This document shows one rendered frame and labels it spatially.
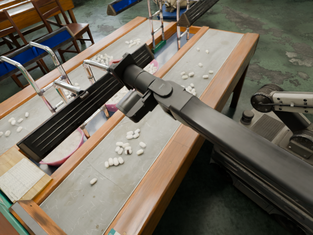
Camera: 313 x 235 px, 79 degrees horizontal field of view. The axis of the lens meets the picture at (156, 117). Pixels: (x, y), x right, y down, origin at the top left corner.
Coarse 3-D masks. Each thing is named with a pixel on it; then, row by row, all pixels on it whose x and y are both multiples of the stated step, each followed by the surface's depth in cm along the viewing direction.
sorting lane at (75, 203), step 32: (224, 32) 162; (192, 64) 134; (128, 128) 100; (160, 128) 98; (96, 160) 89; (128, 160) 87; (64, 192) 80; (96, 192) 79; (128, 192) 77; (64, 224) 71; (96, 224) 70
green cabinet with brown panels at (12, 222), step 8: (0, 200) 69; (0, 208) 64; (0, 216) 60; (8, 216) 62; (0, 224) 54; (8, 224) 59; (16, 224) 60; (0, 232) 50; (8, 232) 53; (16, 232) 58; (24, 232) 59
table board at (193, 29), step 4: (152, 20) 196; (180, 28) 184; (184, 28) 182; (192, 28) 177; (196, 28) 175; (200, 28) 173; (192, 32) 180; (196, 32) 178; (232, 32) 161; (236, 32) 160
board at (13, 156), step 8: (8, 152) 93; (16, 152) 92; (0, 160) 90; (8, 160) 90; (16, 160) 89; (0, 168) 87; (8, 168) 86; (0, 176) 84; (48, 176) 82; (40, 184) 80; (32, 192) 78; (40, 192) 78
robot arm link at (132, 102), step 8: (160, 80) 43; (152, 88) 43; (160, 88) 42; (168, 88) 41; (128, 96) 46; (136, 96) 45; (152, 96) 45; (160, 96) 42; (120, 104) 46; (128, 104) 45; (136, 104) 45; (144, 104) 45; (152, 104) 47; (128, 112) 45; (136, 112) 44; (144, 112) 46; (136, 120) 46
